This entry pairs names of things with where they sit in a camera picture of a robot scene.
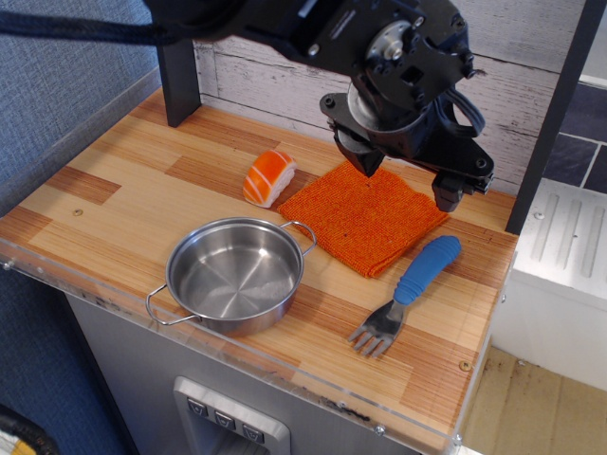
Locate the blue handled metal fork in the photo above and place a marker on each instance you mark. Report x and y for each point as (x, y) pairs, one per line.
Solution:
(380, 329)

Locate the black vertical post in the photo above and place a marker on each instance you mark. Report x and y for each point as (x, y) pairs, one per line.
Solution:
(179, 79)
(574, 62)

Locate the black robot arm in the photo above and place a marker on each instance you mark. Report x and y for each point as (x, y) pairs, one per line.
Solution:
(404, 60)

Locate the orange knitted cloth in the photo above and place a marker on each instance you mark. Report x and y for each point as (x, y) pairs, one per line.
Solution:
(367, 223)

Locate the stainless steel two-handled pot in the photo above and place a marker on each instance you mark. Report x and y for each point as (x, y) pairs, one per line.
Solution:
(236, 276)

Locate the silver button control panel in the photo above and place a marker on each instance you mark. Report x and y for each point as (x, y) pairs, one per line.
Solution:
(217, 424)

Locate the yellow black object corner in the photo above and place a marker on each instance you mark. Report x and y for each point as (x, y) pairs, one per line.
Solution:
(19, 435)

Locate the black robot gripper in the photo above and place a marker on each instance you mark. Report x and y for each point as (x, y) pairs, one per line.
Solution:
(439, 139)

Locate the black left vertical post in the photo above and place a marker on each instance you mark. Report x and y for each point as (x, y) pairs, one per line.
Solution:
(179, 79)

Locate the salmon nigiri sushi toy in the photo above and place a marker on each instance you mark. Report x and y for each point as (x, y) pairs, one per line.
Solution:
(267, 177)

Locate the clear acrylic table edge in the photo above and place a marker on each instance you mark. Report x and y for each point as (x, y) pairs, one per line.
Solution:
(227, 341)

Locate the grey toy cabinet front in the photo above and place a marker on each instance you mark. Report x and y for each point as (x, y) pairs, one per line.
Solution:
(142, 369)

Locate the black right vertical post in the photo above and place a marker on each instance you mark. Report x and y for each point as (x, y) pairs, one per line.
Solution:
(574, 62)

